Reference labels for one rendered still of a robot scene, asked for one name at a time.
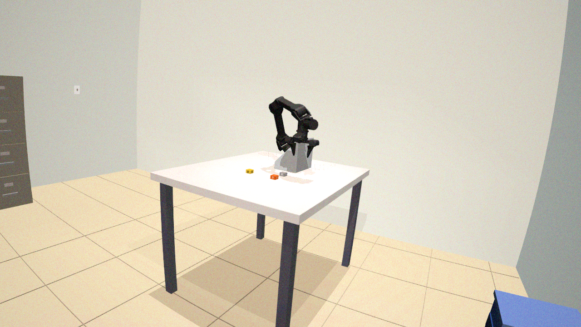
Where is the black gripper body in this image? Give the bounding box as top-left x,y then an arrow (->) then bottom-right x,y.
285,128 -> 320,146

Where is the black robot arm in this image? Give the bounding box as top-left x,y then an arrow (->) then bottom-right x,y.
269,96 -> 319,152

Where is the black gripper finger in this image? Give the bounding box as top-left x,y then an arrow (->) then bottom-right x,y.
307,145 -> 315,158
287,143 -> 296,156

